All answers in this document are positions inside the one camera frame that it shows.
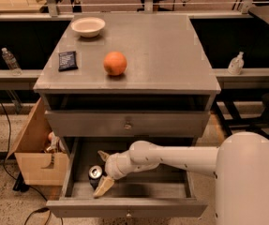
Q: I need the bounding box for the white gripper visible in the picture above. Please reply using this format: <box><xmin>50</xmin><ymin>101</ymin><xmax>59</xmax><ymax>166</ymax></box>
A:
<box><xmin>93</xmin><ymin>150</ymin><xmax>134</xmax><ymax>198</ymax></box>

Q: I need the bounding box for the blue pepsi can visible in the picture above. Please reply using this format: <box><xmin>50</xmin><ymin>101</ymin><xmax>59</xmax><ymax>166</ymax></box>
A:
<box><xmin>88</xmin><ymin>165</ymin><xmax>103</xmax><ymax>189</ymax></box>

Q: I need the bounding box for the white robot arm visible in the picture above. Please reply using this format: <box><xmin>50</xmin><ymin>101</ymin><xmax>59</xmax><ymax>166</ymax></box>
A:
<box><xmin>94</xmin><ymin>132</ymin><xmax>269</xmax><ymax>225</ymax></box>

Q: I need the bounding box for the open middle drawer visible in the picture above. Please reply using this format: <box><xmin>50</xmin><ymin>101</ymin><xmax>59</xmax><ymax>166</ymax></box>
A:
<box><xmin>47</xmin><ymin>139</ymin><xmax>207</xmax><ymax>218</ymax></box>

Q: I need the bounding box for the closed top drawer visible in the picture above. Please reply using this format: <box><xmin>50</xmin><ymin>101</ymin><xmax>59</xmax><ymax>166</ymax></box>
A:
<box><xmin>45</xmin><ymin>111</ymin><xmax>210</xmax><ymax>137</ymax></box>

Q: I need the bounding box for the grey drawer cabinet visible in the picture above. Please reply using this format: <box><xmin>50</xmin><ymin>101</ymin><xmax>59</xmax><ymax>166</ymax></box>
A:
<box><xmin>34</xmin><ymin>13</ymin><xmax>220</xmax><ymax>150</ymax></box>

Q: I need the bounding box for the cardboard box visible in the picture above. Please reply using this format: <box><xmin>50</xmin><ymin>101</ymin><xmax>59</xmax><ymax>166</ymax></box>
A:
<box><xmin>7</xmin><ymin>98</ymin><xmax>69</xmax><ymax>186</ymax></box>

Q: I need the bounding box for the orange fruit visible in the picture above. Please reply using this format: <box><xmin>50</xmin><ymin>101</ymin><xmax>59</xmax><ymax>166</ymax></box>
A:
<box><xmin>103</xmin><ymin>52</ymin><xmax>127</xmax><ymax>76</ymax></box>

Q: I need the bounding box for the dark blue snack packet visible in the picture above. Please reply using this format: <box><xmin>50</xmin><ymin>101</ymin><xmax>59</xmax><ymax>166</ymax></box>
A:
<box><xmin>58</xmin><ymin>52</ymin><xmax>78</xmax><ymax>71</ymax></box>

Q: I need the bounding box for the white bowl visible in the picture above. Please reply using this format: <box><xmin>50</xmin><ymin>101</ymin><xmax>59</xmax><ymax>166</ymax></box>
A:
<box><xmin>71</xmin><ymin>17</ymin><xmax>106</xmax><ymax>38</ymax></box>

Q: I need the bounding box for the clear water bottle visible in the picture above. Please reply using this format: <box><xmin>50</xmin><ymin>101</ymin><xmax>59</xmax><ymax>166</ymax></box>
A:
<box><xmin>2</xmin><ymin>48</ymin><xmax>22</xmax><ymax>76</ymax></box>

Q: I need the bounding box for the hand sanitizer bottle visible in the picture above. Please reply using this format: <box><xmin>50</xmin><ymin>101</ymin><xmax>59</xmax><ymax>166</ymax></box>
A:
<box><xmin>228</xmin><ymin>52</ymin><xmax>244</xmax><ymax>75</ymax></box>

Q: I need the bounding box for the black office chair base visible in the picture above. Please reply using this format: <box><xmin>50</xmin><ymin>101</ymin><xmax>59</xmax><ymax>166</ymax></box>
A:
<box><xmin>212</xmin><ymin>89</ymin><xmax>269</xmax><ymax>139</ymax></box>

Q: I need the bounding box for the black floor cable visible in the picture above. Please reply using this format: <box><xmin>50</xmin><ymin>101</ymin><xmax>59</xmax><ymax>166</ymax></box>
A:
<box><xmin>0</xmin><ymin>75</ymin><xmax>52</xmax><ymax>225</ymax></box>

